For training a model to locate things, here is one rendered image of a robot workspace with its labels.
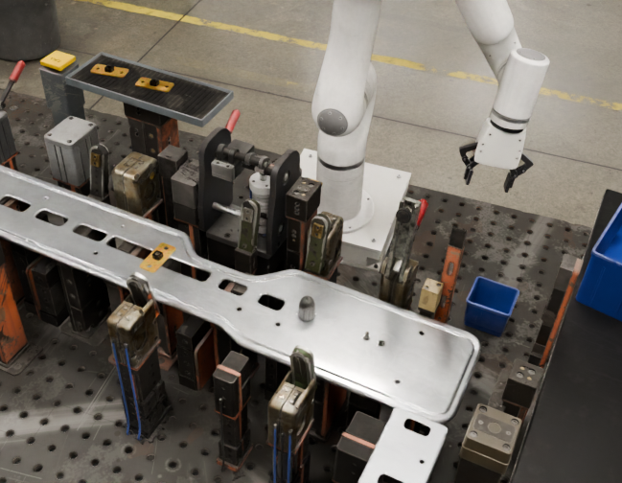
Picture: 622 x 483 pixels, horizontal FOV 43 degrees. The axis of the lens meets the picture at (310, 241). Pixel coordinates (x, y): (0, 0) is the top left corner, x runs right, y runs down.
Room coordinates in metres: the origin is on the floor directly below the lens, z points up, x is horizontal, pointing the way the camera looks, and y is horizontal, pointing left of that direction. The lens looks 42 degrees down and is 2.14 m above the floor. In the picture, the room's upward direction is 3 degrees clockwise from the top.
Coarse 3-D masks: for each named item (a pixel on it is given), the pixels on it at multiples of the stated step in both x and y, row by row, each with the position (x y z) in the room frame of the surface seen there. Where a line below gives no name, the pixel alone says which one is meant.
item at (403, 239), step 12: (408, 204) 1.14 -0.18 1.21; (420, 204) 1.14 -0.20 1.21; (396, 216) 1.11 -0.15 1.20; (408, 216) 1.11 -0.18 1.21; (396, 228) 1.13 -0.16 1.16; (408, 228) 1.13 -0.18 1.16; (396, 240) 1.13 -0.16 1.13; (408, 240) 1.12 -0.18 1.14; (396, 252) 1.13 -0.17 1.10; (408, 252) 1.11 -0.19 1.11
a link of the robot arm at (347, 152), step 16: (368, 80) 1.61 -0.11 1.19; (368, 96) 1.58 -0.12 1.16; (368, 112) 1.63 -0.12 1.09; (368, 128) 1.61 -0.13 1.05; (320, 144) 1.58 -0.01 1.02; (336, 144) 1.56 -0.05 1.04; (352, 144) 1.57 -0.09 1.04; (320, 160) 1.58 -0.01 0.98; (336, 160) 1.55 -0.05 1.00; (352, 160) 1.56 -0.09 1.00
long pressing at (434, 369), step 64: (0, 192) 1.36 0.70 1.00; (64, 192) 1.37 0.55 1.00; (64, 256) 1.17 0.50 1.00; (128, 256) 1.18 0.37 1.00; (192, 256) 1.19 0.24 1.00; (256, 320) 1.02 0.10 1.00; (320, 320) 1.03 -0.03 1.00; (384, 320) 1.04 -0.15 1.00; (384, 384) 0.89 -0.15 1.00; (448, 384) 0.89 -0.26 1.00
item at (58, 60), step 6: (54, 54) 1.70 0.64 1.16; (60, 54) 1.70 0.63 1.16; (66, 54) 1.70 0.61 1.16; (42, 60) 1.67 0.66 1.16; (48, 60) 1.67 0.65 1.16; (54, 60) 1.67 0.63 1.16; (60, 60) 1.67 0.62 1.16; (66, 60) 1.67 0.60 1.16; (72, 60) 1.68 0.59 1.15; (48, 66) 1.66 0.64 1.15; (54, 66) 1.65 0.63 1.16; (60, 66) 1.65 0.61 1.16; (66, 66) 1.66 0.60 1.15
